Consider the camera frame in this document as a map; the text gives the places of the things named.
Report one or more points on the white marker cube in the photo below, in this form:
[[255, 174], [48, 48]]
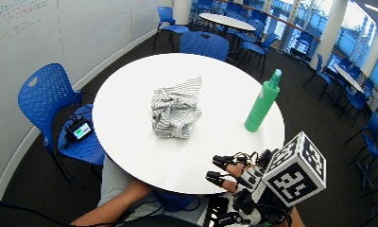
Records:
[[296, 176]]

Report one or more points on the blue perforated chair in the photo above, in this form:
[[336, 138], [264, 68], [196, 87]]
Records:
[[170, 22], [204, 44], [175, 200], [256, 47], [46, 97]]

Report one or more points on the green plastic bottle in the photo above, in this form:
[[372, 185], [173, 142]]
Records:
[[262, 105]]

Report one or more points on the gray striped crumpled cloth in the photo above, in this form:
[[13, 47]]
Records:
[[175, 108]]

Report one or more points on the person's gray shorts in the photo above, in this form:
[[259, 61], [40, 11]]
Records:
[[114, 179]]

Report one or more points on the row of blue chairs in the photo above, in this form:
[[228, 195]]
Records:
[[365, 110]]

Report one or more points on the black device with screen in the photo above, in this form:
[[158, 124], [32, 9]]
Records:
[[81, 130]]

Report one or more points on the round white background table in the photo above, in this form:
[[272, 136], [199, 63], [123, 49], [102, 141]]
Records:
[[227, 21], [349, 78]]

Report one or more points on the white round pillar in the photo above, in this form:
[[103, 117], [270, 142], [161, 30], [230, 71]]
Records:
[[331, 30], [182, 11]]

